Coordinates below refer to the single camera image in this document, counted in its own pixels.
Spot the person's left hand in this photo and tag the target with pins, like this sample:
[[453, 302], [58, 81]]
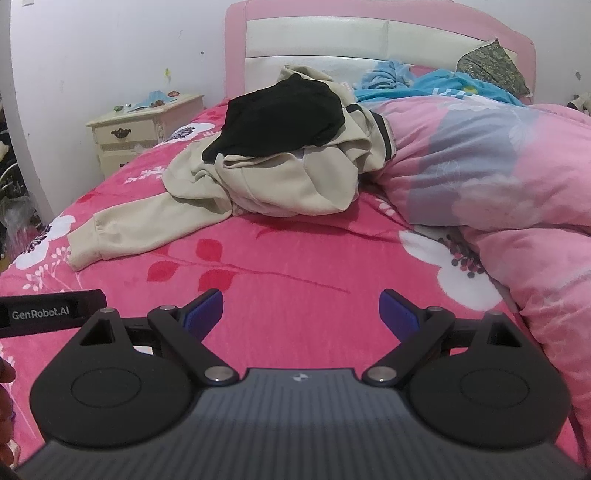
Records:
[[4, 371]]

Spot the pink floral bed blanket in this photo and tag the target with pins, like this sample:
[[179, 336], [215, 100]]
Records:
[[300, 258]]

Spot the camouflage pillow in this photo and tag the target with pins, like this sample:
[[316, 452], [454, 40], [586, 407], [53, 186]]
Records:
[[494, 64]]

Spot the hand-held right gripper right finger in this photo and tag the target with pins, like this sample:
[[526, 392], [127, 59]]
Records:
[[397, 314]]

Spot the black printed t-shirt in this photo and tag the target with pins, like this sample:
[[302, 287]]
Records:
[[277, 115]]

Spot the pink and white bed headboard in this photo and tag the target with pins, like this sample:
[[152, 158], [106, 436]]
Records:
[[323, 37]]

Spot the blue paper item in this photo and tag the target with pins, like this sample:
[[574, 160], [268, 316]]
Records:
[[150, 99]]

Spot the cream nightstand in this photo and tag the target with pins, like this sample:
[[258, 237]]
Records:
[[134, 129]]

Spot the blue patterned cloth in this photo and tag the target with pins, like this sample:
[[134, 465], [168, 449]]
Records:
[[443, 83]]

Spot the light pink quilt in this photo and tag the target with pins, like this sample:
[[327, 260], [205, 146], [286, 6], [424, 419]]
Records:
[[508, 184]]

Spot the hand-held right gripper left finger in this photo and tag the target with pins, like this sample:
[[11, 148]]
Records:
[[207, 310]]

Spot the beige jacket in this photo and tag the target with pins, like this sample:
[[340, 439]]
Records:
[[277, 184]]

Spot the clear plastic bag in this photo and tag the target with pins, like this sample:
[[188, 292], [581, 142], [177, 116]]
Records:
[[21, 226]]

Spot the spoked wheel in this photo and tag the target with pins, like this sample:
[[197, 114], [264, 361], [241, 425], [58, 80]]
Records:
[[11, 170]]

